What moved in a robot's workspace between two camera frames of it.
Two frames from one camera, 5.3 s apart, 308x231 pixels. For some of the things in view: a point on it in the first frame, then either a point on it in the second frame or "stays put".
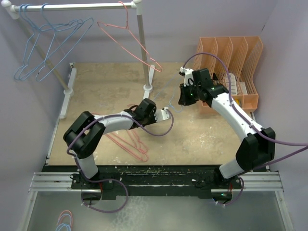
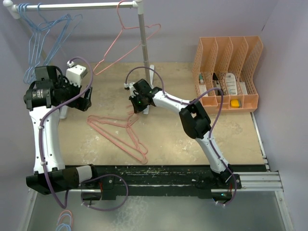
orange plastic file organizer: [243, 56] stays put
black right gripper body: [190, 94] -> [139, 104]
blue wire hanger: [54, 32] -> [48, 35]
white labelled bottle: [234, 88] stays put
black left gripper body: [149, 119] -> [68, 91]
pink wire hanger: [100, 23] -> [118, 10]
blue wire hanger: [174, 84] -> [48, 34]
